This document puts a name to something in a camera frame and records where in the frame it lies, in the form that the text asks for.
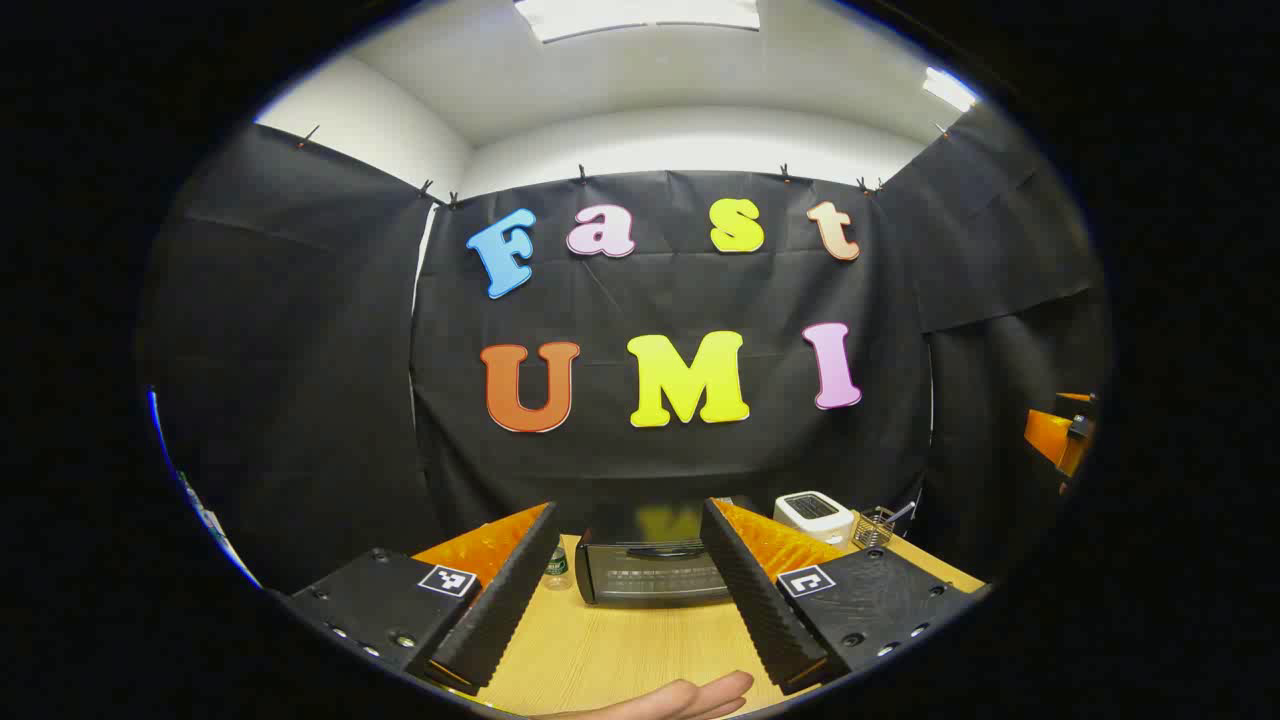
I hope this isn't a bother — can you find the ceiling light panel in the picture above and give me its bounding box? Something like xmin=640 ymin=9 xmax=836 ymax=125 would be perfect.
xmin=921 ymin=67 xmax=979 ymax=113
xmin=514 ymin=0 xmax=762 ymax=44

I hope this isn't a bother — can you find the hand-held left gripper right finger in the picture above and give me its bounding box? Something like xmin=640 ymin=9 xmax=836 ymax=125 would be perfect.
xmin=700 ymin=498 xmax=978 ymax=696

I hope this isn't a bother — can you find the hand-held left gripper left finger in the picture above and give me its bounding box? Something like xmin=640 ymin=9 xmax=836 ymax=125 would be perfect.
xmin=285 ymin=502 xmax=561 ymax=696

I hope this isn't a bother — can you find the wire mesh utensil holder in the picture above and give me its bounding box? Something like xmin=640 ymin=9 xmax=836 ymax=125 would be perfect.
xmin=852 ymin=507 xmax=897 ymax=550

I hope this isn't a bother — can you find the black electric oven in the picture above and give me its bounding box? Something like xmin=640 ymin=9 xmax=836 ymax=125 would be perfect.
xmin=575 ymin=498 xmax=741 ymax=608

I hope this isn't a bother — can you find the black backdrop cloth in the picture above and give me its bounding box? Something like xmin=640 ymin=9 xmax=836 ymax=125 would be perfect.
xmin=140 ymin=100 xmax=1111 ymax=596

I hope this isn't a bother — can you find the white toaster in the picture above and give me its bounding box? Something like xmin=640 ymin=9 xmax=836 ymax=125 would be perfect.
xmin=773 ymin=490 xmax=857 ymax=549

